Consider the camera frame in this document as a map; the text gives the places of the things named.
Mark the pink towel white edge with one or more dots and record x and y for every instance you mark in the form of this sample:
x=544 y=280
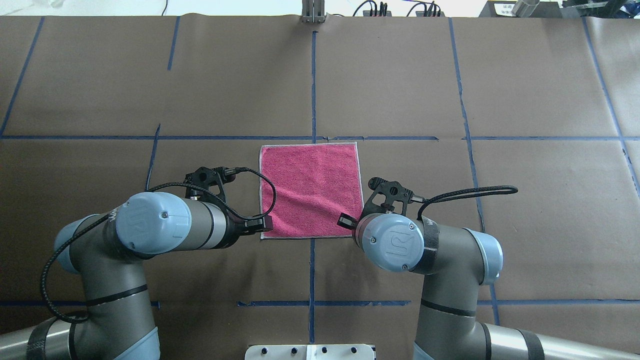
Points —
x=314 y=184

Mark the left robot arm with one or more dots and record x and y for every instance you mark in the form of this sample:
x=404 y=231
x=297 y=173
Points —
x=107 y=251

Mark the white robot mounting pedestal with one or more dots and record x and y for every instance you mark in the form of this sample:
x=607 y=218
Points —
x=344 y=351

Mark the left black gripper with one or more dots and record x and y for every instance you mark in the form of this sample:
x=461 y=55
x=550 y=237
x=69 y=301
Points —
x=234 y=231

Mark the aluminium frame post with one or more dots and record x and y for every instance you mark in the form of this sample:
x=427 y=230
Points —
x=313 y=11

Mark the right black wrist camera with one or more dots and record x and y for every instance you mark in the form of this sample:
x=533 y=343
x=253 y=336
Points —
x=389 y=197

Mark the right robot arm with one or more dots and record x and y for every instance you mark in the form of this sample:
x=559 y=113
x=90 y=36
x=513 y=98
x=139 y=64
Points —
x=455 y=263

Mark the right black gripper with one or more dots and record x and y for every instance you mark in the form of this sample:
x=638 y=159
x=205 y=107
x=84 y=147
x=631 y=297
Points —
x=344 y=220

